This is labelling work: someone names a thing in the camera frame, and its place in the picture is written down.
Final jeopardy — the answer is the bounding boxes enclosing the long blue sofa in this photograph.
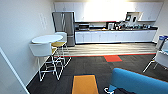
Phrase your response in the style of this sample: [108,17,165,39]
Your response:
[107,67,168,94]

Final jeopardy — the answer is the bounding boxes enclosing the white round wire-leg stand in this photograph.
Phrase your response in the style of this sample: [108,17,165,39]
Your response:
[28,42,64,82]

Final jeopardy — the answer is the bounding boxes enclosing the steel refrigerator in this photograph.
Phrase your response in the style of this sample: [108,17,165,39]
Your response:
[52,11,76,48]

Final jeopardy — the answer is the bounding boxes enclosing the black coffee machine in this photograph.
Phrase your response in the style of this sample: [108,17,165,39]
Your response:
[125,11,141,30]

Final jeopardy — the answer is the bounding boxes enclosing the white wardrobe door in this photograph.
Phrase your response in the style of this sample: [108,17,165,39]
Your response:
[0,46,30,94]

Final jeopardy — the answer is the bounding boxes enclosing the white kitchen counter cabinets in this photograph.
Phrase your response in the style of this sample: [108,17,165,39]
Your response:
[74,27,159,45]

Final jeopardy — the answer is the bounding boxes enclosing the dark microwave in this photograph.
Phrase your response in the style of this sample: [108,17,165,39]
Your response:
[78,22,91,31]

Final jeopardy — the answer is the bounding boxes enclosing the yellow seat bar stool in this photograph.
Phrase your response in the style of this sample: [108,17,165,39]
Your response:
[50,41,72,68]

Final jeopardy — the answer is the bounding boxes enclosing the white round high table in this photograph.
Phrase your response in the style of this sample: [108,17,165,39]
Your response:
[31,34,65,45]

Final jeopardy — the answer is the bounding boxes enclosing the dark counter appliance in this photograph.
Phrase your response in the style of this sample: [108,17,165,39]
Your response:
[105,21,117,31]

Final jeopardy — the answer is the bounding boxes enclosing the white upper kitchen cabinets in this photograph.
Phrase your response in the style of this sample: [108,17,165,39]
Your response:
[53,1,164,23]

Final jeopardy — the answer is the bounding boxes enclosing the white seat bar stool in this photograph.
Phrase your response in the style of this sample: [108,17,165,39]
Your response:
[54,31,70,43]

